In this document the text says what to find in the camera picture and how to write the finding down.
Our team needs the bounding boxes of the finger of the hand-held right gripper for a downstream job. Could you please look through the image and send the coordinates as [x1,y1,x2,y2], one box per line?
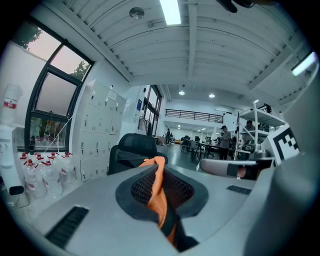
[199,157,276,181]

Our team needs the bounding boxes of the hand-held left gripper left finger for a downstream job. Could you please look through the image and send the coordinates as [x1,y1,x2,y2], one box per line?
[32,162,177,256]

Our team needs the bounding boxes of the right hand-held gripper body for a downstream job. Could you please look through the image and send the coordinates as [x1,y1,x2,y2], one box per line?
[244,72,320,255]

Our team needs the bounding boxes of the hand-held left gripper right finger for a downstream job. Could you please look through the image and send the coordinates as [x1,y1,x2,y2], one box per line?
[161,164,262,253]

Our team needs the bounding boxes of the orange safety vest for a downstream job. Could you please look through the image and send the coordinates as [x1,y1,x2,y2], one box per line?
[137,155,201,253]

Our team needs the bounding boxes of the black office chair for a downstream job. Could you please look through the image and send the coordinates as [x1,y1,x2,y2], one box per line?
[107,132,169,176]

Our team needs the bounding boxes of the group of dark office chairs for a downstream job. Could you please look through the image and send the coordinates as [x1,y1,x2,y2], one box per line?
[179,134,222,165]

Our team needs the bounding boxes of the white metal shelf rack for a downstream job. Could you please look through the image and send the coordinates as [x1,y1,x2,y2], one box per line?
[233,100,289,161]

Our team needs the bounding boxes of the black balcony railing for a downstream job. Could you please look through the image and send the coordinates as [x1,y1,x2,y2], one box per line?
[164,108,224,124]

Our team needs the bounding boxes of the group of red-capped water jugs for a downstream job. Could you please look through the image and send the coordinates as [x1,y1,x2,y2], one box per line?
[19,150,78,200]

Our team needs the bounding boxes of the metal locker cabinet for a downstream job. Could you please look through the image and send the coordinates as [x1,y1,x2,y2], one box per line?
[79,79,131,183]

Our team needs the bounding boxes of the long ceiling lamp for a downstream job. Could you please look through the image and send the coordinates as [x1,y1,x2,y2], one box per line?
[159,0,182,26]
[290,51,319,77]

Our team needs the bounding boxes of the white waste bin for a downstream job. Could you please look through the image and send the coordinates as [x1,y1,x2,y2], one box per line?
[8,185,29,209]

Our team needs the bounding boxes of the white water dispenser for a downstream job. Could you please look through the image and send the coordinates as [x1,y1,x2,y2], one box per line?
[0,124,25,192]

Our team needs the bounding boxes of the large clear water bottle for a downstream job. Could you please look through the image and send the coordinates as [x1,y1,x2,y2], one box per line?
[0,83,24,126]

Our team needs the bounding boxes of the round ceiling fixture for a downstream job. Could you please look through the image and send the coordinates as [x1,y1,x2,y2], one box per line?
[128,6,146,21]

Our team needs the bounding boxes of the black window frame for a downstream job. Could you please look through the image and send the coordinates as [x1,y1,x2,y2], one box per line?
[24,16,96,153]

